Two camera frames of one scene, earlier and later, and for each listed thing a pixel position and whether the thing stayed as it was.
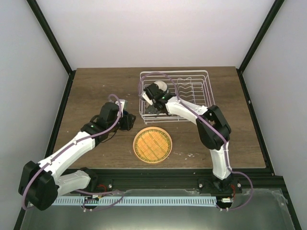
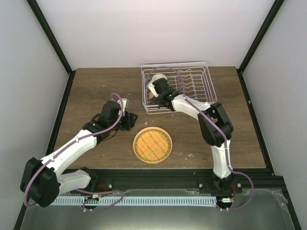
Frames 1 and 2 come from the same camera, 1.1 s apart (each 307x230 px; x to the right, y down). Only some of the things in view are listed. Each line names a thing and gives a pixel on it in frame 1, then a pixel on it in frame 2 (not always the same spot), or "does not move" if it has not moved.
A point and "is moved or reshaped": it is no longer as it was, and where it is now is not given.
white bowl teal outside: x=161 y=85 is moved or reshaped
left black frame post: x=44 y=25 does not move
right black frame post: x=267 y=22 does not move
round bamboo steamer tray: x=152 y=144 does not move
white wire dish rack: x=194 y=86 is moved or reshaped
